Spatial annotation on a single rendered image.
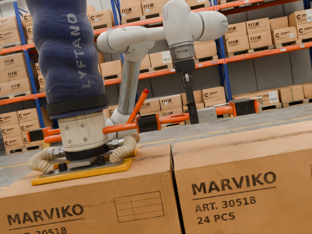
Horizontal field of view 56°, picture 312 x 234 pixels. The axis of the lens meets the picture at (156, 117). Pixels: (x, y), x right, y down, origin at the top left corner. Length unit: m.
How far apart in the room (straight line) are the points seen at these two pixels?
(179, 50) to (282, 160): 0.49
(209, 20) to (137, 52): 0.58
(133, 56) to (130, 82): 0.17
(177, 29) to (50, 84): 0.47
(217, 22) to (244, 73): 8.60
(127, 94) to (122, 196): 0.92
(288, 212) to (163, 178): 0.39
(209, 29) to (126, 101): 0.83
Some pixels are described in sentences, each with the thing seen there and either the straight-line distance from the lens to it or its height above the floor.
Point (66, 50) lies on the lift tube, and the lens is 1.05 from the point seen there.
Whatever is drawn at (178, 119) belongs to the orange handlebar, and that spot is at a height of 1.07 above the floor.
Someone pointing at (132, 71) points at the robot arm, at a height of 1.31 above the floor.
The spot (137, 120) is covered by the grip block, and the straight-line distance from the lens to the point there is 1.05.
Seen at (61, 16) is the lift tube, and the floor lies 1.49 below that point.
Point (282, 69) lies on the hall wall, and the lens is 10.06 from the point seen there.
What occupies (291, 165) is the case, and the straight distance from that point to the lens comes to 0.97.
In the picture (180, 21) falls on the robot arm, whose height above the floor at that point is 1.41.
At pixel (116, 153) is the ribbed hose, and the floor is 1.00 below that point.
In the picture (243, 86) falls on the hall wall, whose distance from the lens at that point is 9.74.
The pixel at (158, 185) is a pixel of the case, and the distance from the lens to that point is 0.94.
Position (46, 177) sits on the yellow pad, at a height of 0.97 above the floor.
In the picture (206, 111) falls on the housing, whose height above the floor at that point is 1.08.
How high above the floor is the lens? 1.20
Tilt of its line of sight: 6 degrees down
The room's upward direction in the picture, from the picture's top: 10 degrees counter-clockwise
